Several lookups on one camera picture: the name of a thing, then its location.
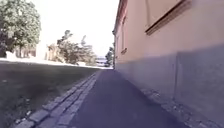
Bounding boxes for dark asphalt path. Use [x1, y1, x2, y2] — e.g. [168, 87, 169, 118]
[68, 68, 190, 128]

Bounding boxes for green trees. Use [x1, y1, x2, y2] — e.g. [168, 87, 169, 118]
[47, 29, 98, 67]

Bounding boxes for orange plastered building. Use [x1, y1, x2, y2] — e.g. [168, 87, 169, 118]
[112, 0, 224, 128]

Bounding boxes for grey cobblestone kerb strip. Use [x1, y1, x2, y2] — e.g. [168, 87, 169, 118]
[14, 70, 102, 128]

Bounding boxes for pale building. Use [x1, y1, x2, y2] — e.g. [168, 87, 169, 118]
[12, 40, 49, 62]

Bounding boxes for large green tree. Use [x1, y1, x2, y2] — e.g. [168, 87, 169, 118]
[0, 0, 43, 58]

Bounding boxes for cobblestone strip along wall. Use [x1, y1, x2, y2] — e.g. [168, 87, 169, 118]
[139, 87, 221, 128]

